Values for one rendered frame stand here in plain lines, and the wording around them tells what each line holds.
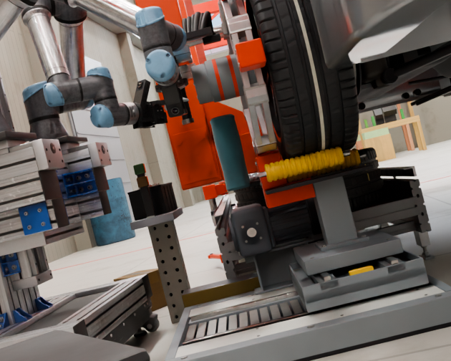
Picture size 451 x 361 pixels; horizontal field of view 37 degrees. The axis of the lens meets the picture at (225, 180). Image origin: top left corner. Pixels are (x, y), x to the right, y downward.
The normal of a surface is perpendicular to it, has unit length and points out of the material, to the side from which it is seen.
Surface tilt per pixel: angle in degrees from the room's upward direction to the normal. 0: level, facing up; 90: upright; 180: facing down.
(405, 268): 90
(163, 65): 90
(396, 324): 90
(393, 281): 90
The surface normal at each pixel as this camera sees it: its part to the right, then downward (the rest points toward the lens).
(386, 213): -0.01, 0.01
